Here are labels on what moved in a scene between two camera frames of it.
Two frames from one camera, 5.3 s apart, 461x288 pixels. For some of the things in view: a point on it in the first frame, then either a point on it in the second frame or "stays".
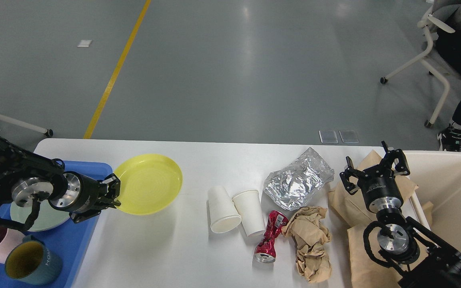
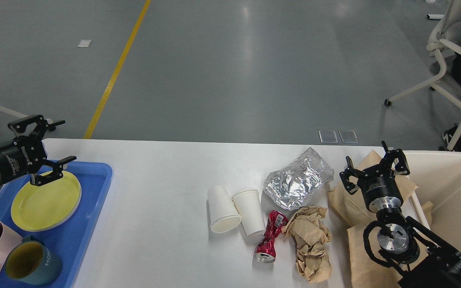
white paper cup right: x=250 y=207 stays
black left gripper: x=83 y=193 to x=22 y=156
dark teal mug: x=31 y=260 stays
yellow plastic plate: x=149 y=184 to x=42 y=207
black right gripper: x=380 y=193 stays
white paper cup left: x=223 y=216 stays
